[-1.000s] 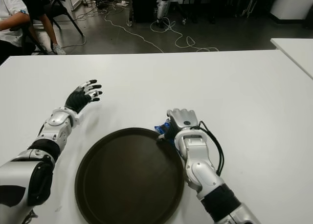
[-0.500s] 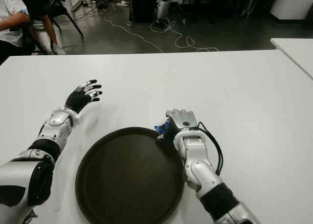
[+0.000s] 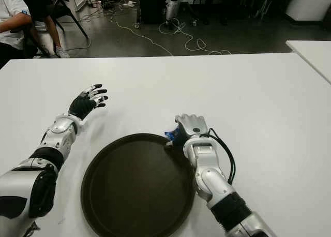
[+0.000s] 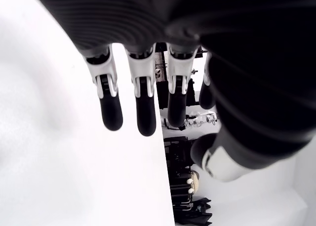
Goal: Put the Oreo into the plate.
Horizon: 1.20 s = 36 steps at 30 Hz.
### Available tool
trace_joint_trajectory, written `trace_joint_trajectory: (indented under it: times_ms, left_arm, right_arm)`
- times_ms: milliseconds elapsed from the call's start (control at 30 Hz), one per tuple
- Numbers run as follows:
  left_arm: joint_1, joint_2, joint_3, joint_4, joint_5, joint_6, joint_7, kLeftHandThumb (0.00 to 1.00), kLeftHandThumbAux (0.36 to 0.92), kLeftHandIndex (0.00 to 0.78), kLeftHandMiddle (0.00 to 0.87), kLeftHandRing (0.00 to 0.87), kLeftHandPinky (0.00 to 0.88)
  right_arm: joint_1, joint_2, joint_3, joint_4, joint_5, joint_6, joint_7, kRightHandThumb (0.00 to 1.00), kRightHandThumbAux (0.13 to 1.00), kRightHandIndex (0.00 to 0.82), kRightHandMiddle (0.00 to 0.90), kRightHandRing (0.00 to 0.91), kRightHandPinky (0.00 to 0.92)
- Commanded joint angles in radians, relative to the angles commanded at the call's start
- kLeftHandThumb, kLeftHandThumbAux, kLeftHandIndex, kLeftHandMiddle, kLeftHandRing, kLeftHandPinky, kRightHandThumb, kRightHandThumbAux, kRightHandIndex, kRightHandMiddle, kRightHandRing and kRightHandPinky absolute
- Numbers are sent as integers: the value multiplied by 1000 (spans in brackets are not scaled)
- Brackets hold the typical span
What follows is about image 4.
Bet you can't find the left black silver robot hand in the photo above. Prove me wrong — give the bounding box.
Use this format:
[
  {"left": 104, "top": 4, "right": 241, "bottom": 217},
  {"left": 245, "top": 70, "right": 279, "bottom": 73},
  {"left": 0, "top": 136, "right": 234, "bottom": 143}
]
[{"left": 29, "top": 0, "right": 316, "bottom": 184}]

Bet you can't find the black cabinet on casters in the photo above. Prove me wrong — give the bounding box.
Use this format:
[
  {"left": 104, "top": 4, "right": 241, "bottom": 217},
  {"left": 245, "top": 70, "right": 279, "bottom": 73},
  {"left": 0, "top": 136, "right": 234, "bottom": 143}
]
[{"left": 157, "top": 80, "right": 199, "bottom": 109}]

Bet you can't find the black desk with casters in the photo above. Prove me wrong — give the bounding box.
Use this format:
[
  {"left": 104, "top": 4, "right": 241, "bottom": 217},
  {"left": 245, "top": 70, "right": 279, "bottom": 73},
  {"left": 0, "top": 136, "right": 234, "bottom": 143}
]
[{"left": 164, "top": 136, "right": 196, "bottom": 168}]

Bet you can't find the beige round object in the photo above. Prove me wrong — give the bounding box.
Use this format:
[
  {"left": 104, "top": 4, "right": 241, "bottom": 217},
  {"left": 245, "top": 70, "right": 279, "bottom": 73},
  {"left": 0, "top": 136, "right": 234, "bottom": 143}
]
[{"left": 189, "top": 170, "right": 201, "bottom": 194}]

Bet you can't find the black folded chairs stack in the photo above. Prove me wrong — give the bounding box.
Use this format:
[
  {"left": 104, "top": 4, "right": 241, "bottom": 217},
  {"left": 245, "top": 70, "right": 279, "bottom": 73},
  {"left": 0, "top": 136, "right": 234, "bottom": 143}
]
[{"left": 170, "top": 171, "right": 196, "bottom": 225}]

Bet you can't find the black folded cloth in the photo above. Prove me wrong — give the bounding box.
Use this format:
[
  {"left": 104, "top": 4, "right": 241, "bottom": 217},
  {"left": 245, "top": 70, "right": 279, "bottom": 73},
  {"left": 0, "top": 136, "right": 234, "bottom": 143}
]
[{"left": 192, "top": 197, "right": 213, "bottom": 226}]

